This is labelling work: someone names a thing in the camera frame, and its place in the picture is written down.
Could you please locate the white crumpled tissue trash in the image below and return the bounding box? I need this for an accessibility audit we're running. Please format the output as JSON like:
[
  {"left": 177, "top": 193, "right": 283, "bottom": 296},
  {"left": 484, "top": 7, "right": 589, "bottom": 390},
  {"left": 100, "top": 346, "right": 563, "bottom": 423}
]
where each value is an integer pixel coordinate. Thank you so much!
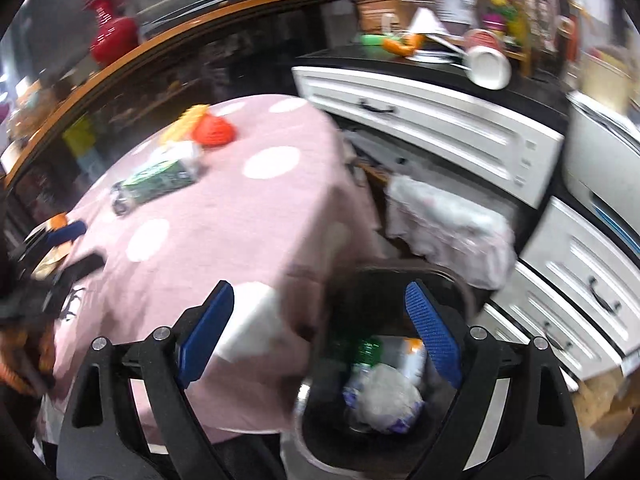
[{"left": 343, "top": 363, "right": 424, "bottom": 434}]

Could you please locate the brown rimmed trash bin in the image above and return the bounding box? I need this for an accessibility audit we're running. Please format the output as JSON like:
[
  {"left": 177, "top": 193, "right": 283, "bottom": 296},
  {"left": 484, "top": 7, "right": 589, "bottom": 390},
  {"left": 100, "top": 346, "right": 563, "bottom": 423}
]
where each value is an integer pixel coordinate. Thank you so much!
[{"left": 294, "top": 260, "right": 476, "bottom": 479}]

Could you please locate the white middle stack drawer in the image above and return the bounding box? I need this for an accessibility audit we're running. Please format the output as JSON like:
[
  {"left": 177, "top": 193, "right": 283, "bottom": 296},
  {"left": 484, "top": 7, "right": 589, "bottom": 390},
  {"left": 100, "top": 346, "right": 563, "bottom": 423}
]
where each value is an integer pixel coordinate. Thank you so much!
[{"left": 491, "top": 262, "right": 622, "bottom": 382}]

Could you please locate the white stack drawer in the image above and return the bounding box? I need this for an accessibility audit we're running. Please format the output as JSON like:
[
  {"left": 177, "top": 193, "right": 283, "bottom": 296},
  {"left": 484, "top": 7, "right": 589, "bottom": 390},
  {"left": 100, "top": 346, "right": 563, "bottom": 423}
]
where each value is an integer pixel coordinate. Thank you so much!
[
  {"left": 491, "top": 262, "right": 622, "bottom": 382},
  {"left": 521, "top": 197, "right": 640, "bottom": 356}
]

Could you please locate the tan plush toy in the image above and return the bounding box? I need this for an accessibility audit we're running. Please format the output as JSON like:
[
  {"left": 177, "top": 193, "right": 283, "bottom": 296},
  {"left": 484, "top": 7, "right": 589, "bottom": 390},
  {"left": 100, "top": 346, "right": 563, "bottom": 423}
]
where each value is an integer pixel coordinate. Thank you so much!
[{"left": 572, "top": 368, "right": 639, "bottom": 438}]

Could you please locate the white upper stack drawer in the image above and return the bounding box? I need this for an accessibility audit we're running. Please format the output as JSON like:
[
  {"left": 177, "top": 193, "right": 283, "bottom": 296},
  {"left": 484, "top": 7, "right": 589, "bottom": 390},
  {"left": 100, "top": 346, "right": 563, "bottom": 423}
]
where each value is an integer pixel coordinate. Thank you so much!
[{"left": 521, "top": 197, "right": 640, "bottom": 356}]

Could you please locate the green label plastic bottle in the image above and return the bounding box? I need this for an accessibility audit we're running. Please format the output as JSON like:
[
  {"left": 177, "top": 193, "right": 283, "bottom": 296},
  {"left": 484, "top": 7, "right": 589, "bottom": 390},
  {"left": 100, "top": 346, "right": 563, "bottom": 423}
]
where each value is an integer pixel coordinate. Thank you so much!
[{"left": 110, "top": 141, "right": 203, "bottom": 217}]

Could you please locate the pink polka dot tablecloth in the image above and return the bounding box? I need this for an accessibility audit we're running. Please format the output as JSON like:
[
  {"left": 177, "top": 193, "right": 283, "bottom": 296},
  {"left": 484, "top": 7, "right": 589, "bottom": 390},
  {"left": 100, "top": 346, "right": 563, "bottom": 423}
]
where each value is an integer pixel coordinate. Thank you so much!
[{"left": 39, "top": 94, "right": 381, "bottom": 443}]

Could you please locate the yellow crochet toy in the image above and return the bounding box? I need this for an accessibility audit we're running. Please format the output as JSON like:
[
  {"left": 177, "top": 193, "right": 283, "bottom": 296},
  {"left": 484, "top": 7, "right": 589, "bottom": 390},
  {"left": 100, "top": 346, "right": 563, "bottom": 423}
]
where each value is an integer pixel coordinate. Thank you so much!
[{"left": 160, "top": 104, "right": 209, "bottom": 145}]

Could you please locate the white top desk drawer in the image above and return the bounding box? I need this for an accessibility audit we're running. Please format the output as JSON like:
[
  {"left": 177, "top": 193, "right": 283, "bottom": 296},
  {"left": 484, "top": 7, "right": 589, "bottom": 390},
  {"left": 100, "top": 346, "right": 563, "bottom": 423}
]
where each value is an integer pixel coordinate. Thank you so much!
[{"left": 293, "top": 66, "right": 564, "bottom": 208}]

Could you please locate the white printer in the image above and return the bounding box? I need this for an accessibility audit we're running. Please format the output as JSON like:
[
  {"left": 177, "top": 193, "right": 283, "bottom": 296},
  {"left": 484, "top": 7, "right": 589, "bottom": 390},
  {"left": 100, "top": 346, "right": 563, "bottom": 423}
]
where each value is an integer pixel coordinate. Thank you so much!
[{"left": 563, "top": 91, "right": 639, "bottom": 255}]

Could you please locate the red white paper cup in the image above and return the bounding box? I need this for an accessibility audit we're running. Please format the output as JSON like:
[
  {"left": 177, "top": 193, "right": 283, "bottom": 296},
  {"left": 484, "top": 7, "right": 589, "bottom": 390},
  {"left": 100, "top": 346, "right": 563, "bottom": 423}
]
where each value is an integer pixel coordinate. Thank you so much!
[{"left": 463, "top": 28, "right": 512, "bottom": 91}]

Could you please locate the curved wooden counter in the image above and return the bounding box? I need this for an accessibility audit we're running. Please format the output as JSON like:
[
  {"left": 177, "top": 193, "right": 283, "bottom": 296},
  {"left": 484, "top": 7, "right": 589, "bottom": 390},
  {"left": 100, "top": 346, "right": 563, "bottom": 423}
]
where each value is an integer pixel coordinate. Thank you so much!
[{"left": 4, "top": 0, "right": 336, "bottom": 185}]

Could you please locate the orange peel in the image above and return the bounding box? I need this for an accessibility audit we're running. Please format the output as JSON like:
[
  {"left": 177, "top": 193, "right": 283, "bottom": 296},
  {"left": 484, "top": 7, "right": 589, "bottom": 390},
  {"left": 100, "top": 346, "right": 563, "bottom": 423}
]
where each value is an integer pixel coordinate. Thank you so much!
[{"left": 382, "top": 34, "right": 424, "bottom": 58}]

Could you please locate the white folded tissue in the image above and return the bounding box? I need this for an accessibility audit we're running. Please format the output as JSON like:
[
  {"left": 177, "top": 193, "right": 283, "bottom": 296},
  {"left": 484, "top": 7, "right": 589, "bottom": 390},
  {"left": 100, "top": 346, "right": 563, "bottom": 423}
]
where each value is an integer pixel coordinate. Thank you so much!
[{"left": 407, "top": 8, "right": 448, "bottom": 36}]

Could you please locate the wooden desktop shelf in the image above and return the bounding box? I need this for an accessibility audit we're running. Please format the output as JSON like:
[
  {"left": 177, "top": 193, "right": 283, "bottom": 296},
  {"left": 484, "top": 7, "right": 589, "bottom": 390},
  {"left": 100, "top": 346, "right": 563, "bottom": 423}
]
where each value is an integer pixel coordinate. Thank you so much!
[{"left": 477, "top": 0, "right": 533, "bottom": 77}]

